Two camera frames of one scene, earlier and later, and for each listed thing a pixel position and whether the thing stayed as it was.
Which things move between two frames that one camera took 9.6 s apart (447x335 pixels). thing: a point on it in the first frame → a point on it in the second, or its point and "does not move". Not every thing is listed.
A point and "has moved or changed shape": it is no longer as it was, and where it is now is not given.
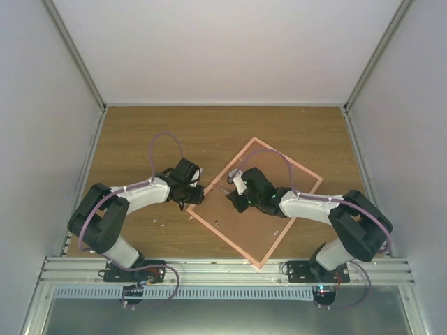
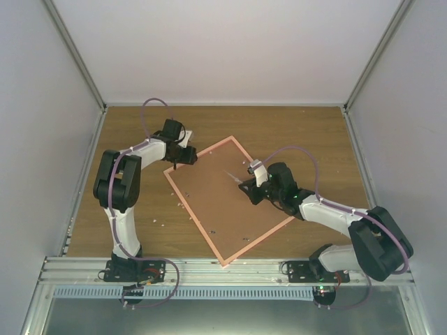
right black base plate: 311,271 does not move
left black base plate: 142,271 does not move
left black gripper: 198,198 → 190,158
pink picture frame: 253,234 has moved or changed shape
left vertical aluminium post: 76,54 does not move
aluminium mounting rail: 223,271 does not move
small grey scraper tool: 224,190 has moved or changed shape
